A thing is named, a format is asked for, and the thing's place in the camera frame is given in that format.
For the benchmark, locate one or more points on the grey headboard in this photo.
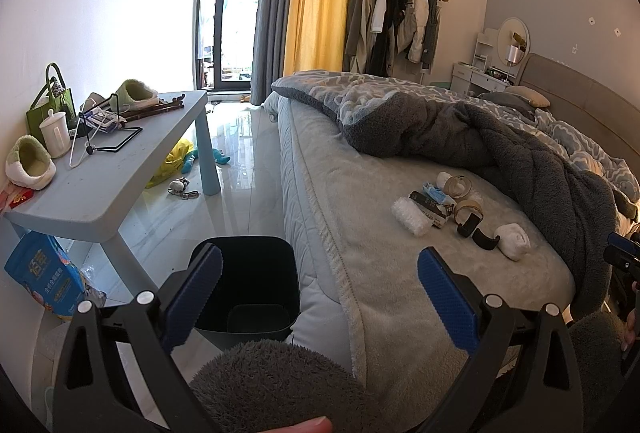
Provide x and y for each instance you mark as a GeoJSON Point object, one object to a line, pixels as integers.
{"type": "Point", "coordinates": [586, 104]}

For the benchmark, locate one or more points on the black snack wrapper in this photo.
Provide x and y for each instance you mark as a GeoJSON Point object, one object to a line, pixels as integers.
{"type": "Point", "coordinates": [438, 214]}

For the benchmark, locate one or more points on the bed with grey sheet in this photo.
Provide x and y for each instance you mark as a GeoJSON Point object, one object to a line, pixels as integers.
{"type": "Point", "coordinates": [361, 303]}

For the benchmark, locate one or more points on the patterned blue grey duvet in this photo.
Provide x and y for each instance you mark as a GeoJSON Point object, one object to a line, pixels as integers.
{"type": "Point", "coordinates": [380, 87]}

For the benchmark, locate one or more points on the beige pillow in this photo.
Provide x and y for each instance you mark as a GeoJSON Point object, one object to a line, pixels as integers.
{"type": "Point", "coordinates": [534, 98]}

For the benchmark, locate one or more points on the grey fuzzy slipper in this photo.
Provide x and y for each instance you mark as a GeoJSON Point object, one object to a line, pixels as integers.
{"type": "Point", "coordinates": [260, 386]}

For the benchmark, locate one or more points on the light blue low table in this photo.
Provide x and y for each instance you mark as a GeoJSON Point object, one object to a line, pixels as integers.
{"type": "Point", "coordinates": [90, 202]}

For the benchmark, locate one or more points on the keys on floor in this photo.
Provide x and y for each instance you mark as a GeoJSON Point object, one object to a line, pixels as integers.
{"type": "Point", "coordinates": [179, 188]}

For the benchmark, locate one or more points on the dark grey fleece blanket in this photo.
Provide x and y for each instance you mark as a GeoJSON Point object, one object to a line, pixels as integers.
{"type": "Point", "coordinates": [574, 210]}

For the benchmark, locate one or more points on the yellow plastic bag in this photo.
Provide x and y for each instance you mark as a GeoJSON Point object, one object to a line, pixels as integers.
{"type": "Point", "coordinates": [172, 163]}

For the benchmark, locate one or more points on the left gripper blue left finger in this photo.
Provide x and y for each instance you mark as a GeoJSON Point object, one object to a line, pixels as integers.
{"type": "Point", "coordinates": [92, 392]}

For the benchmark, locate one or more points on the red packet on table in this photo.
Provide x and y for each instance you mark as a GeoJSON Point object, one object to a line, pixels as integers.
{"type": "Point", "coordinates": [20, 196]}

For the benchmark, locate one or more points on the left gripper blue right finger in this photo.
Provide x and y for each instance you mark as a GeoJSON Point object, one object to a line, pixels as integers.
{"type": "Point", "coordinates": [521, 374]}

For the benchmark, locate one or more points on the green slipper near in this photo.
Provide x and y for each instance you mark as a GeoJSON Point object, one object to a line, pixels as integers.
{"type": "Point", "coordinates": [29, 165]}

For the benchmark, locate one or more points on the round vanity mirror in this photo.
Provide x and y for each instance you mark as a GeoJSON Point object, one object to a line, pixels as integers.
{"type": "Point", "coordinates": [513, 41]}

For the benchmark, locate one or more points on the green slipper far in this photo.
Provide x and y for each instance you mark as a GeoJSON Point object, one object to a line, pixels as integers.
{"type": "Point", "coordinates": [133, 95]}

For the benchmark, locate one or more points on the clothes on rack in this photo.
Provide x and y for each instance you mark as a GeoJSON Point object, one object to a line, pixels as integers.
{"type": "Point", "coordinates": [381, 30]}

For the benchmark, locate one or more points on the white sock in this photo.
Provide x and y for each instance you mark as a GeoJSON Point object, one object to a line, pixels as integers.
{"type": "Point", "coordinates": [513, 242]}

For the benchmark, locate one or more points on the blue tissue packet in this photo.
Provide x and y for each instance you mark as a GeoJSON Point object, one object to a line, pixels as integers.
{"type": "Point", "coordinates": [438, 195]}

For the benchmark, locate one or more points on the grey curtain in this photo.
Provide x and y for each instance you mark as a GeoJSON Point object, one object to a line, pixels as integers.
{"type": "Point", "coordinates": [269, 47]}

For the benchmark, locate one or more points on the green slipper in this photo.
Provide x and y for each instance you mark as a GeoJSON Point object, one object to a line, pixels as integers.
{"type": "Point", "coordinates": [29, 165]}
{"type": "Point", "coordinates": [133, 95]}

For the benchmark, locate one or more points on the white lidded mug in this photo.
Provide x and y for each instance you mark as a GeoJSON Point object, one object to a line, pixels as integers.
{"type": "Point", "coordinates": [55, 133]}

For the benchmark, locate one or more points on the black trash bin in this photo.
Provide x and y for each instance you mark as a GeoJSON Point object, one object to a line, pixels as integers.
{"type": "Point", "coordinates": [257, 295]}

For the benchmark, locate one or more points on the dark wooden sticks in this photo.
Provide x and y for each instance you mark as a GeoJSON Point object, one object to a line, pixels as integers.
{"type": "Point", "coordinates": [163, 106]}

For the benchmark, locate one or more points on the black wire rack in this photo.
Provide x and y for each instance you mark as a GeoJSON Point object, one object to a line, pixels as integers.
{"type": "Point", "coordinates": [98, 116]}

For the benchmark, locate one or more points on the black balcony door frame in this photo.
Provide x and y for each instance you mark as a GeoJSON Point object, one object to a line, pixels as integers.
{"type": "Point", "coordinates": [220, 89]}

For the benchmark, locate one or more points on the clear tape roll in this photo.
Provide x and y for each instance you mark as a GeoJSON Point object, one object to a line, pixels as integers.
{"type": "Point", "coordinates": [456, 187]}

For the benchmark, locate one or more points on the green tote bag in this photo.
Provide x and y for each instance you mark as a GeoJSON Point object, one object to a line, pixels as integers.
{"type": "Point", "coordinates": [55, 96]}

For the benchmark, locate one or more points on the white dressing table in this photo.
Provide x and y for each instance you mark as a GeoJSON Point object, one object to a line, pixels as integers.
{"type": "Point", "coordinates": [472, 79]}

